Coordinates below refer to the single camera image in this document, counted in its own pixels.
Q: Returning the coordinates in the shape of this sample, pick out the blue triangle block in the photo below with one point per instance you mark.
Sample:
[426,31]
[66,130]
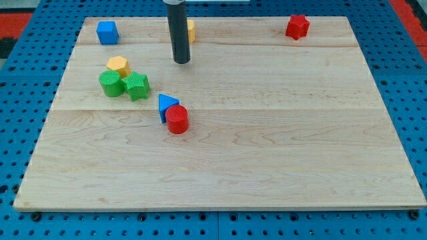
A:
[164,102]

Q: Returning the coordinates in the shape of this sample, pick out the green star block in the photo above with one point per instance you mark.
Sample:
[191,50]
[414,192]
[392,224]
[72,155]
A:
[136,86]

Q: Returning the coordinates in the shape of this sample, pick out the red star block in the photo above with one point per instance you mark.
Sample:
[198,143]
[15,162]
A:
[297,27]

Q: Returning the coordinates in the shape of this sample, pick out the red cylinder block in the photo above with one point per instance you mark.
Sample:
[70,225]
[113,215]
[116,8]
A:
[177,119]

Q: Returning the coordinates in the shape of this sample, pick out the wooden board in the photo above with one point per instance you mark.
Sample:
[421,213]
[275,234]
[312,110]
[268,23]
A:
[275,124]

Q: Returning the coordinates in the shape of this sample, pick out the yellow block behind rod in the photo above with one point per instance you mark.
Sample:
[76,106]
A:
[191,30]

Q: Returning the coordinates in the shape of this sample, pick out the yellow hexagon block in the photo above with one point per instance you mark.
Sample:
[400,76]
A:
[119,64]

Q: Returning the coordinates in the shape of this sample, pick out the green cylinder block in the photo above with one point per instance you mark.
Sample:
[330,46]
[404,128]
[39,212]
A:
[111,84]

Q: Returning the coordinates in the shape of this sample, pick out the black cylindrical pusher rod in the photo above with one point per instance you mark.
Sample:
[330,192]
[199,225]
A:
[178,30]

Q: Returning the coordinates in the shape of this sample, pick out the blue cube block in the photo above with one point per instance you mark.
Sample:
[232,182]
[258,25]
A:
[107,33]

